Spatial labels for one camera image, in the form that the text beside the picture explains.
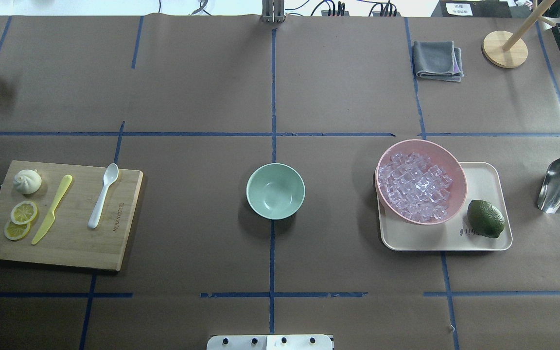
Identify white plastic spoon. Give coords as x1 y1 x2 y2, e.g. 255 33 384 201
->
87 163 119 229

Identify mint green bowl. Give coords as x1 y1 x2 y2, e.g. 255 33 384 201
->
246 162 305 221

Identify pink bowl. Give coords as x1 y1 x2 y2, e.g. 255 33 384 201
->
375 139 468 226

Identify clear ice cubes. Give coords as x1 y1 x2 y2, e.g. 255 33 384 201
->
376 152 453 222

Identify folded grey cloth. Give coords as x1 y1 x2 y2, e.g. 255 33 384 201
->
412 41 464 82

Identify green lime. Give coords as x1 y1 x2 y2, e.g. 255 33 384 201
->
467 199 506 239

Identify beige plastic tray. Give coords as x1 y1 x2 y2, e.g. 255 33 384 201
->
378 162 513 252

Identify bamboo cutting board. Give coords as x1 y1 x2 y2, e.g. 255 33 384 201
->
0 161 143 272

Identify yellow plastic knife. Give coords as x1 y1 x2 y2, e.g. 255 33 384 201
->
31 174 73 245

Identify white steamed bun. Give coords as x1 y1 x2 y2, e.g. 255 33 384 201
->
13 169 42 195

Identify wooden mug tree stand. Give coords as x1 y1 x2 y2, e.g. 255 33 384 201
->
482 0 556 69

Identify upper lemon slice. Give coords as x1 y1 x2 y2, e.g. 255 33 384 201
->
10 201 38 225

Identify lemon slice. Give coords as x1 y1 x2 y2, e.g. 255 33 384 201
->
10 201 38 225
3 221 31 241

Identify lower lemon slice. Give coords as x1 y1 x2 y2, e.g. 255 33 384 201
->
3 221 31 241

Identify aluminium frame post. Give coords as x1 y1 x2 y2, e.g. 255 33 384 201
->
262 0 286 23

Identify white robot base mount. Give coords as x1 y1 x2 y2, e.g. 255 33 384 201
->
206 334 335 350

